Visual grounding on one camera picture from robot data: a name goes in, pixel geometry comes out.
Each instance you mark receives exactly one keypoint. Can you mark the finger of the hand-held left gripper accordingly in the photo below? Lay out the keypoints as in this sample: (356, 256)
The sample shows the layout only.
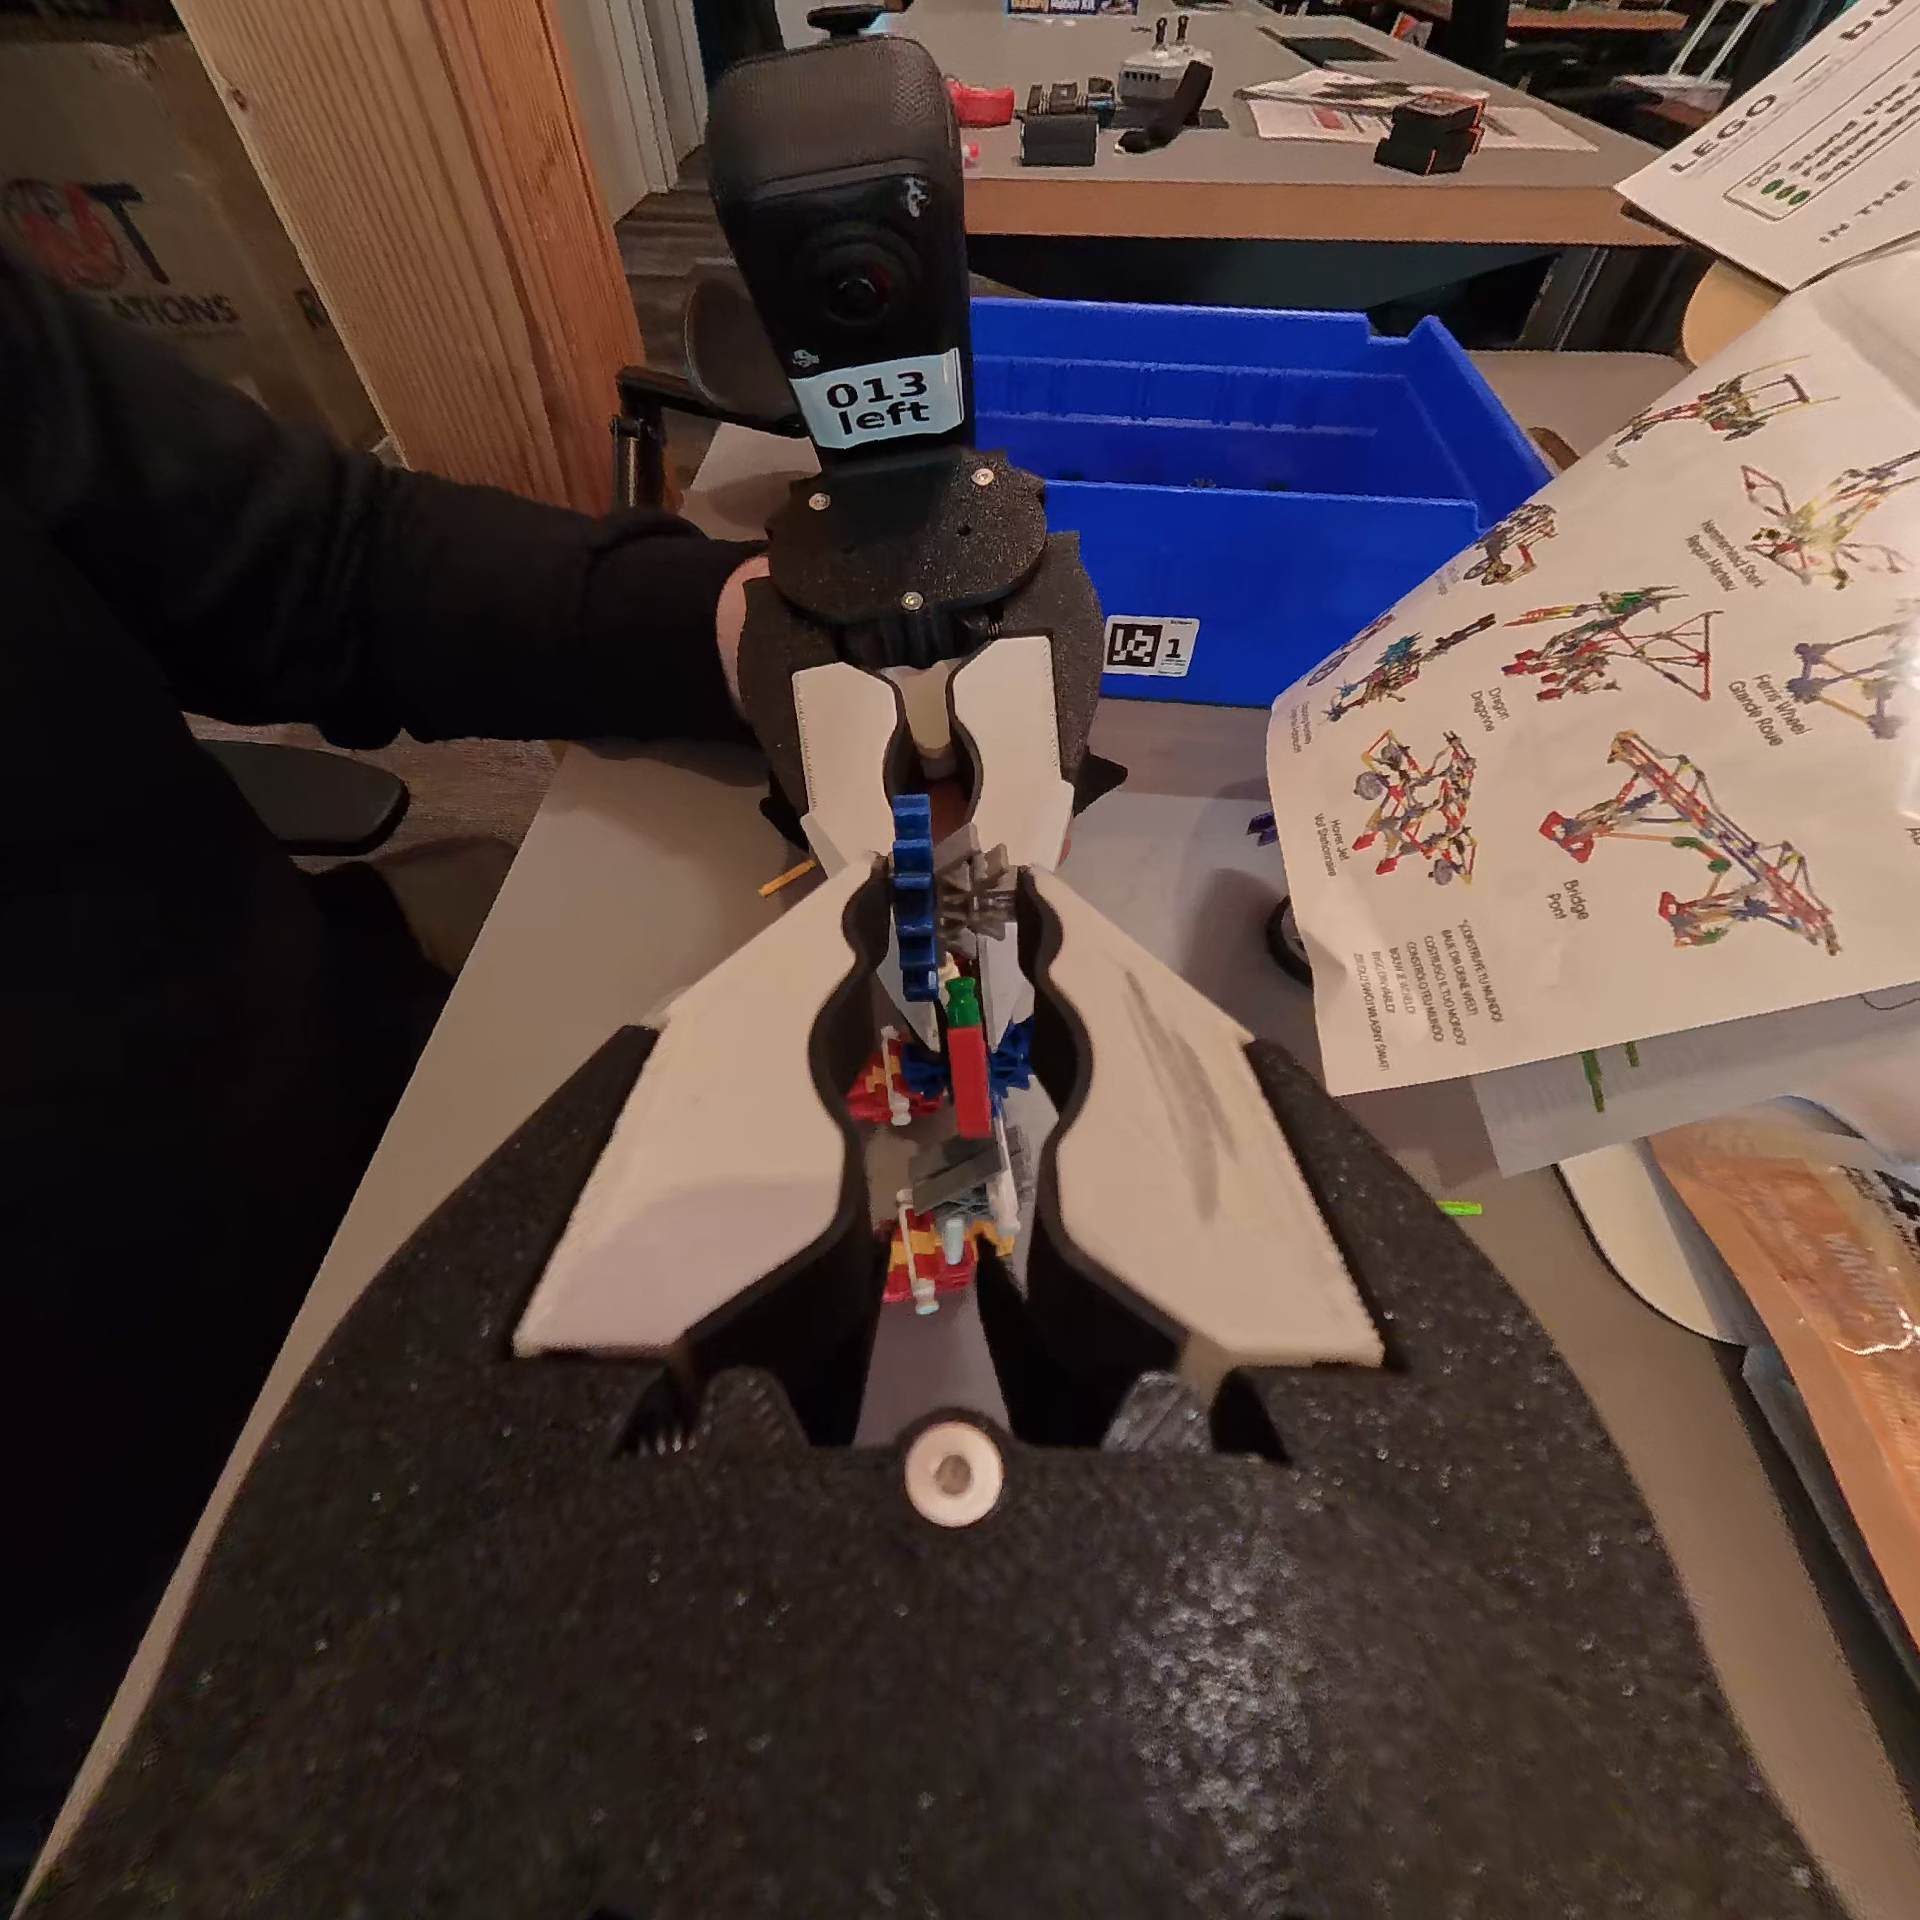
(1020, 734)
(841, 751)

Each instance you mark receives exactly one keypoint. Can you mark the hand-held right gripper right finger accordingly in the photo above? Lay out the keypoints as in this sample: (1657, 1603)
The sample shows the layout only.
(1201, 1171)

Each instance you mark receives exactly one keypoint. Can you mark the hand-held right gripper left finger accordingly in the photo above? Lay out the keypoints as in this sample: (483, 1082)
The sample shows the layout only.
(721, 1140)

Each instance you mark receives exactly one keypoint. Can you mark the blue and grey connector assembly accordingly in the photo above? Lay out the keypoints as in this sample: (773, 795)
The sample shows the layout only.
(914, 901)

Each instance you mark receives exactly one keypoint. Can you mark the red rod with green end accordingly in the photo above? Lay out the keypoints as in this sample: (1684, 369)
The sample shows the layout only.
(969, 1072)

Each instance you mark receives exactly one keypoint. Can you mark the person's left forearm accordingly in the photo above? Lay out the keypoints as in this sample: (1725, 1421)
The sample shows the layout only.
(375, 601)

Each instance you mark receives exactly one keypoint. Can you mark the person's left hand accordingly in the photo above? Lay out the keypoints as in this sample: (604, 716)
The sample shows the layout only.
(731, 645)

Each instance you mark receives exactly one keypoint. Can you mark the yellow toy rod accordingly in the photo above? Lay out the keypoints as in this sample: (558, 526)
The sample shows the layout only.
(782, 878)

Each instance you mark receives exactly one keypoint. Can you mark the red yellow white toy piece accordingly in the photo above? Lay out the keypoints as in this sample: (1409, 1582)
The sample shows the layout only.
(893, 1080)
(938, 1268)

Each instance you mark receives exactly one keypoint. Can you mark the blue snowflake connector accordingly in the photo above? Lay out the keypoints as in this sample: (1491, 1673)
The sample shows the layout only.
(1015, 1065)

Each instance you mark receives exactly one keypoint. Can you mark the small black box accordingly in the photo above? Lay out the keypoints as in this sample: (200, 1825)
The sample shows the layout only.
(1059, 141)

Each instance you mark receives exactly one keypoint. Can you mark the grey white toy piece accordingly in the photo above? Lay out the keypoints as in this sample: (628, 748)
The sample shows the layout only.
(960, 1178)

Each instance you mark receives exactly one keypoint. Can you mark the black toy wheel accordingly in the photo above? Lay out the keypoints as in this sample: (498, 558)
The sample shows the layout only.
(1292, 943)

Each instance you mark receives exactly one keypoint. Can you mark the black chair armrest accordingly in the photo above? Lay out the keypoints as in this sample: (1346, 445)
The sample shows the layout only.
(660, 405)

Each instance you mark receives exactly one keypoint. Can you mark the blue plastic bin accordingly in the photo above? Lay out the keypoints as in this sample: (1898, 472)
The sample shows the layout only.
(1274, 571)

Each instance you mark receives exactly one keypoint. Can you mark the wooden panel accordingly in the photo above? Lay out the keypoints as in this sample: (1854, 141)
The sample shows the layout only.
(421, 225)

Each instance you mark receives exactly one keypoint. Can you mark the grey work table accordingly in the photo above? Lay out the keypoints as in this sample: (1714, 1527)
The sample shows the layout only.
(1274, 203)

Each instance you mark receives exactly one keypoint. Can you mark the white round disc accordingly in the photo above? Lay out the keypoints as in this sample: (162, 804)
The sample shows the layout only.
(1634, 1261)

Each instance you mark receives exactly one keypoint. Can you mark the white paper with green print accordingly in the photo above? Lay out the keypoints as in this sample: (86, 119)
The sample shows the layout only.
(1650, 1111)

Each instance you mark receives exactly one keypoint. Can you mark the red striped leaflet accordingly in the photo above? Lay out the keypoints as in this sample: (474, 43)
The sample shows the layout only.
(1320, 109)

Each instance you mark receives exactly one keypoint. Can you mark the white toy instruction sheet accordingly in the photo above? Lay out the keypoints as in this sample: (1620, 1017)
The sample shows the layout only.
(1574, 824)

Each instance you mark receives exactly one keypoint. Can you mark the black and orange box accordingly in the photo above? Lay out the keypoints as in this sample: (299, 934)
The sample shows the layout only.
(1425, 132)

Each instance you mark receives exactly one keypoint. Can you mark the orange booklet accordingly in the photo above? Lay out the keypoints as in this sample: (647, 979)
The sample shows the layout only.
(1800, 1274)

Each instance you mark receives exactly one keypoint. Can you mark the printed cardboard box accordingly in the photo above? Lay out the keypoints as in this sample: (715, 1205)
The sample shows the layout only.
(150, 271)

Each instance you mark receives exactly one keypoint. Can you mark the white printed leaflet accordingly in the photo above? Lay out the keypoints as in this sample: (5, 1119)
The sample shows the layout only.
(1800, 165)

